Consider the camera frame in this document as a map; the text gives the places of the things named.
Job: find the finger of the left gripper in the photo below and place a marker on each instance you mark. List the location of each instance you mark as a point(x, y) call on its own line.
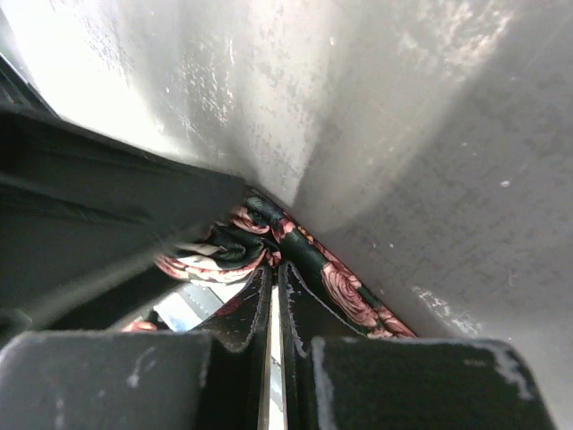
point(84, 216)

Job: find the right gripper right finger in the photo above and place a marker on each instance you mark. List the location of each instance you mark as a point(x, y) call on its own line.
point(334, 378)

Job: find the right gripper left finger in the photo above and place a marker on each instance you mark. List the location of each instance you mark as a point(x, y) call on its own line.
point(215, 376)

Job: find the pink floral dark tie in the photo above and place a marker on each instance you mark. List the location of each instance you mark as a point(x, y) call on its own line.
point(257, 233)

